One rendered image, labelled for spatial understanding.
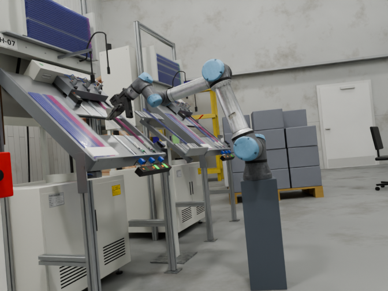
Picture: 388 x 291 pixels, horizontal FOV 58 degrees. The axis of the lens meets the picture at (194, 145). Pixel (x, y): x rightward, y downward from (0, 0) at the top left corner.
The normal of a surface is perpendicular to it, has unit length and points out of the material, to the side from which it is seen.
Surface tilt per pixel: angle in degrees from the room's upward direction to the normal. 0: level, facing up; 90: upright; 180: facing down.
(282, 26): 90
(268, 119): 90
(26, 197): 90
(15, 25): 90
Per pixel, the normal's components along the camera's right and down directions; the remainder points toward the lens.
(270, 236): -0.14, -0.01
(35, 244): -0.37, 0.01
